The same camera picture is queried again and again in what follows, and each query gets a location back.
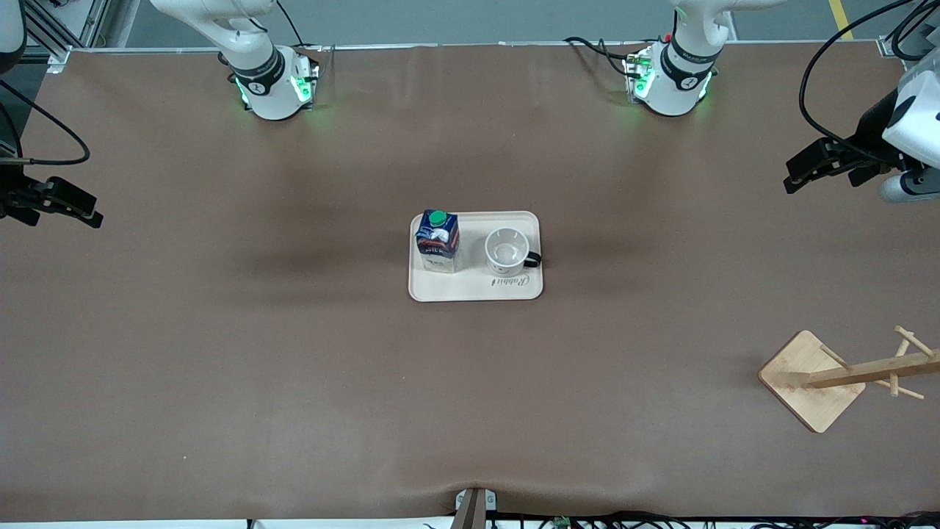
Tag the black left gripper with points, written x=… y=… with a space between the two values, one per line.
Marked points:
x=871 y=131

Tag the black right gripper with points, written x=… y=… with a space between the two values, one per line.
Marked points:
x=13 y=192

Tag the blue milk carton green cap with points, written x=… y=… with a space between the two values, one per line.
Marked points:
x=438 y=242

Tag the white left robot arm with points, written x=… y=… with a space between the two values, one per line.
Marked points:
x=672 y=92

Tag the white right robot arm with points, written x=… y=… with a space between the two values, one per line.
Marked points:
x=268 y=84

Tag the cream tray with rabbit print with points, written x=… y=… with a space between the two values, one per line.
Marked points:
x=477 y=288

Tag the wooden mug tree stand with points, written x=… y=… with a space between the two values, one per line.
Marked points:
x=800 y=382

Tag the small green connector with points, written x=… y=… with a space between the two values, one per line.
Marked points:
x=562 y=522

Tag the metal table edge clamp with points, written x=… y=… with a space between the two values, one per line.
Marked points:
x=475 y=507

